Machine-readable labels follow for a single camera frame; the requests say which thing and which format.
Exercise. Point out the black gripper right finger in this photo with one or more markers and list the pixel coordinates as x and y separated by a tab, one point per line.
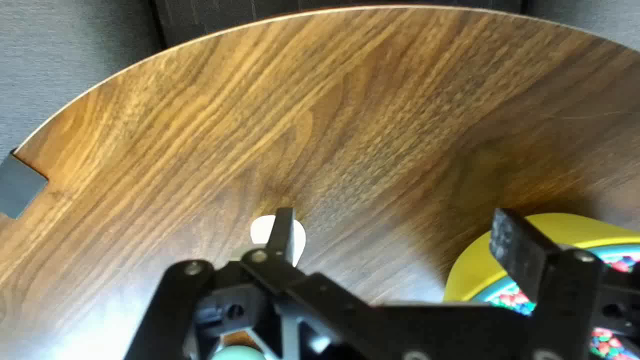
523	250

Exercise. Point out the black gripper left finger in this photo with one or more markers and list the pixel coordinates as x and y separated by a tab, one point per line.
284	234

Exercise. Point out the pale wooden spoon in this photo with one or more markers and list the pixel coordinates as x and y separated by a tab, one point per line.
298	240

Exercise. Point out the blue yellow bowl with beads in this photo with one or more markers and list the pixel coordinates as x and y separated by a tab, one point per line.
476	262

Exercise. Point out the dark grey sofa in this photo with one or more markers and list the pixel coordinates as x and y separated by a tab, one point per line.
267	14

